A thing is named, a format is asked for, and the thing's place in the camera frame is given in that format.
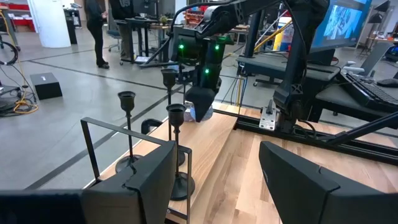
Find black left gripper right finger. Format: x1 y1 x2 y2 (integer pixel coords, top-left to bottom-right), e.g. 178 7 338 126
259 140 398 224

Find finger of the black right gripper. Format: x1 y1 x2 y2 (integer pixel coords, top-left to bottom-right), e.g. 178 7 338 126
186 81 223 123

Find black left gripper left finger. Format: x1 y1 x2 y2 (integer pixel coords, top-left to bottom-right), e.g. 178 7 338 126
0 140 178 224

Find short black candlestick holder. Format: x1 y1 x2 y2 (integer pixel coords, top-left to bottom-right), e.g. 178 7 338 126
165 103 196 202

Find tall black candlestick holder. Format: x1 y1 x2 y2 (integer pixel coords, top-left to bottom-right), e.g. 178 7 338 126
160 68 187 167

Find medium black candlestick holder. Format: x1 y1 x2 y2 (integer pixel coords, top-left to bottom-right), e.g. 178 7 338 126
114 90 143 174

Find black equipment cart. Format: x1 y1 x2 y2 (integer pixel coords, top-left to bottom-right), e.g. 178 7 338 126
235 54 342 91

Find black background desk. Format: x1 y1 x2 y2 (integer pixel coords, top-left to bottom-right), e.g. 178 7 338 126
114 17 177 68

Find person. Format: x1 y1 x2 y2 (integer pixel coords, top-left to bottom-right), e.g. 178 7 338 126
108 0 135 62
83 0 111 70

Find blue office chair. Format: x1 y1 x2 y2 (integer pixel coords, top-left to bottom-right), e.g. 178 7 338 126
106 29 123 53

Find black keyboard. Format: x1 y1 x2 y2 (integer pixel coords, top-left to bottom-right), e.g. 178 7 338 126
344 72 398 106

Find black computer mouse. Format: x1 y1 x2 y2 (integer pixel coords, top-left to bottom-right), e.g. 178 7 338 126
376 78 398 88

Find black floor box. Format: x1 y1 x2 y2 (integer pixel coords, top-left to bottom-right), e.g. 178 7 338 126
29 72 63 101

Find large display monitor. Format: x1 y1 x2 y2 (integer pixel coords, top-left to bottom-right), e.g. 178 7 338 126
309 0 373 54

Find white round column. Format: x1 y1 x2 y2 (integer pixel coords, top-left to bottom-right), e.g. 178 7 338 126
27 0 72 49

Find black light stand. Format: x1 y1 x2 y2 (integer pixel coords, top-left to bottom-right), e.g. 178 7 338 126
359 0 393 60

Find red storage shelf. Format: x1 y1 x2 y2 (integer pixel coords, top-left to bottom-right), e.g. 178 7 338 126
0 2 32 33

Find wooden shelf with black rail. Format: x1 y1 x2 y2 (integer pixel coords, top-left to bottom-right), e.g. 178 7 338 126
80 104 239 224

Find black curved bracket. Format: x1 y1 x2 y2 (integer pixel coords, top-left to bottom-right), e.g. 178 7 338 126
141 118 164 136

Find black aluminium frame rails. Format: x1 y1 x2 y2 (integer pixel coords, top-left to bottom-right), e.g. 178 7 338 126
233 110 398 167

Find silver metal bracket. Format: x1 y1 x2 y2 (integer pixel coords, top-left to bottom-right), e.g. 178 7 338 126
259 99 278 132

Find yellow floor cable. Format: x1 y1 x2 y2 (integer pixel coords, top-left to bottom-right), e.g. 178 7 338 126
0 9 40 115

